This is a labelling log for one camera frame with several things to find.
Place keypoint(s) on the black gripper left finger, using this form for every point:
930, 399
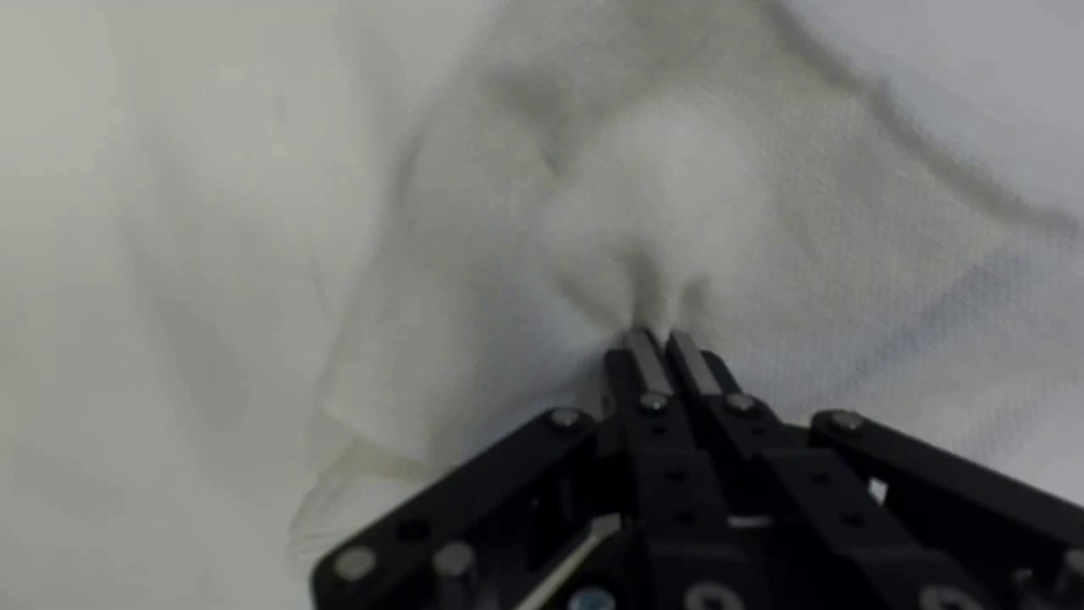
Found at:
575, 509

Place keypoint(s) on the white cloth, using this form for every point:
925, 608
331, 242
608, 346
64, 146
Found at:
268, 267

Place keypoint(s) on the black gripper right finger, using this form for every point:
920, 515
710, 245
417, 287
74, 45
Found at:
888, 521

